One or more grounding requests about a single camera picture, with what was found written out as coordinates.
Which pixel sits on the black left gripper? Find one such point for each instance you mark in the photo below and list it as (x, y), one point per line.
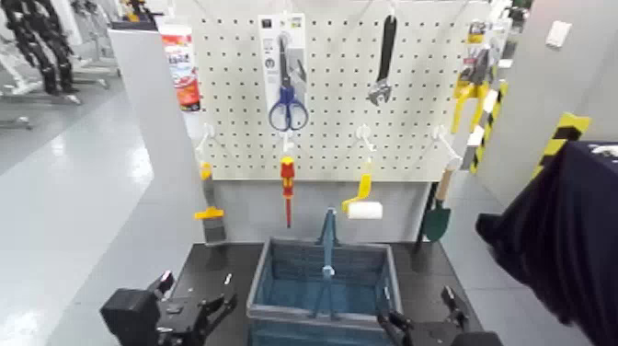
(181, 321)

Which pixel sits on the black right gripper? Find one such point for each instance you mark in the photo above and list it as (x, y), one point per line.
(432, 334)

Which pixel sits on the green metal frame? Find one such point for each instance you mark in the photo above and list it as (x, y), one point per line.
(329, 241)

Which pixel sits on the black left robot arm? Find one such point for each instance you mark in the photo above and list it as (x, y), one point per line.
(129, 316)

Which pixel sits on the blue plastic crate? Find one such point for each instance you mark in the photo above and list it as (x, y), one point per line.
(289, 294)

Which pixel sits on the grey scraper with yellow guard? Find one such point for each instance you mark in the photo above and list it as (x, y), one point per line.
(212, 227)

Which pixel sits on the red yellow screwdriver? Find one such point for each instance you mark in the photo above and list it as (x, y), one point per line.
(288, 176)

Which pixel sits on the white pegboard hook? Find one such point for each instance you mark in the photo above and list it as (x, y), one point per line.
(288, 142)
(206, 134)
(364, 134)
(445, 142)

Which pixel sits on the person in dark jacket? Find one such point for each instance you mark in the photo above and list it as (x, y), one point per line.
(569, 241)

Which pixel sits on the white pegboard panel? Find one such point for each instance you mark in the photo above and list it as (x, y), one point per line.
(333, 145)

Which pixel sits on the red white product packet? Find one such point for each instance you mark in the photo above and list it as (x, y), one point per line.
(186, 82)

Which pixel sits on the black humanoid robot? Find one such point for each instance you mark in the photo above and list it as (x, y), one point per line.
(36, 43)

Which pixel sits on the yellow black hazard striped post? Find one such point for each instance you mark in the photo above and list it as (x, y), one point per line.
(562, 140)
(487, 125)

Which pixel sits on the white wall switch plate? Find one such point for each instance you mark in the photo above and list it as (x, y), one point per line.
(558, 34)

